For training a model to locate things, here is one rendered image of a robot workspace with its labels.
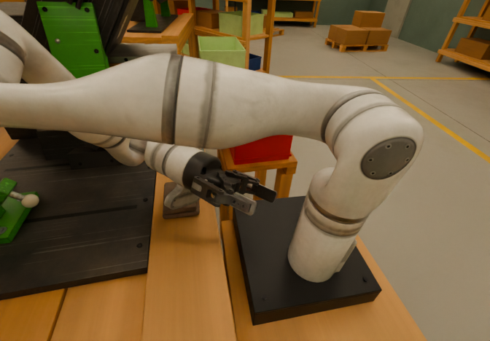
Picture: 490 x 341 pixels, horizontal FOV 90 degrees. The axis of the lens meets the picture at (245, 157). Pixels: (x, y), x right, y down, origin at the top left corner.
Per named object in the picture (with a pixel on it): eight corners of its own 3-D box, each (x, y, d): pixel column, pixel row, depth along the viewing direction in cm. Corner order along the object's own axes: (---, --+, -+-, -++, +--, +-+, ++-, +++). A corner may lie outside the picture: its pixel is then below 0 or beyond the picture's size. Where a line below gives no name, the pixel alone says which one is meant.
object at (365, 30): (366, 43, 648) (376, 10, 603) (386, 51, 585) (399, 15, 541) (324, 44, 624) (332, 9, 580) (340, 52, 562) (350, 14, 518)
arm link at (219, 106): (186, 43, 27) (177, 75, 20) (392, 86, 33) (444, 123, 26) (180, 116, 33) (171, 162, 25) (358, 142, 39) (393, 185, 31)
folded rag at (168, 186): (165, 189, 62) (164, 180, 60) (198, 185, 63) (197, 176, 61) (162, 220, 54) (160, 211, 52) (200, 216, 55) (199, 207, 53)
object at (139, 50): (177, 52, 90) (176, 43, 89) (178, 65, 78) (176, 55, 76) (57, 55, 83) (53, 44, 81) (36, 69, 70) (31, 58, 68)
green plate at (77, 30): (119, 91, 73) (102, 8, 65) (112, 94, 65) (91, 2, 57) (76, 92, 70) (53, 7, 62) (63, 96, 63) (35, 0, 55)
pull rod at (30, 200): (44, 200, 53) (30, 179, 50) (38, 209, 51) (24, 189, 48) (14, 203, 52) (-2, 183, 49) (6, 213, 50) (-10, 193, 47)
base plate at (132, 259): (165, 77, 132) (165, 73, 131) (149, 272, 46) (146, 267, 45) (79, 80, 124) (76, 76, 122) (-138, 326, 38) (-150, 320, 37)
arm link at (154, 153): (196, 142, 52) (177, 180, 51) (146, 122, 58) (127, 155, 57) (178, 129, 46) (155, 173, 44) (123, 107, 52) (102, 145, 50)
